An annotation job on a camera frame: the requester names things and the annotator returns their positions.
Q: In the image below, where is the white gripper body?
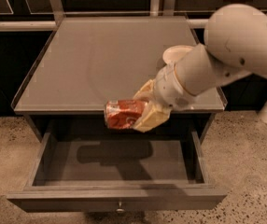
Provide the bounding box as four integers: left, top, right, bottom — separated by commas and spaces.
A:
153, 63, 196, 111

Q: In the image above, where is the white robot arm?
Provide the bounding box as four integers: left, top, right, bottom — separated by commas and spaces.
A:
133, 4, 267, 133

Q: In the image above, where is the open grey top drawer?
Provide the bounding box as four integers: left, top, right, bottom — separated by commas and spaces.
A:
7, 131, 227, 212

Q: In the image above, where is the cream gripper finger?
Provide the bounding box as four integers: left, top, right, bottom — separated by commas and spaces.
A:
133, 79, 154, 102
133, 101, 172, 133

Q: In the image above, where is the metal drawer knob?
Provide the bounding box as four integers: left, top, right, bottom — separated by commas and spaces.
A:
116, 202, 125, 214

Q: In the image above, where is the grey cabinet with glass top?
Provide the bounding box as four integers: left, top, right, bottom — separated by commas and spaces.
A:
12, 17, 225, 139

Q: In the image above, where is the white paper bowl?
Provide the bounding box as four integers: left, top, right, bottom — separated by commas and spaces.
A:
162, 45, 192, 64

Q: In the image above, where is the red coke can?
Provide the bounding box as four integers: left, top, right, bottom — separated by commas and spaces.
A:
105, 100, 148, 130

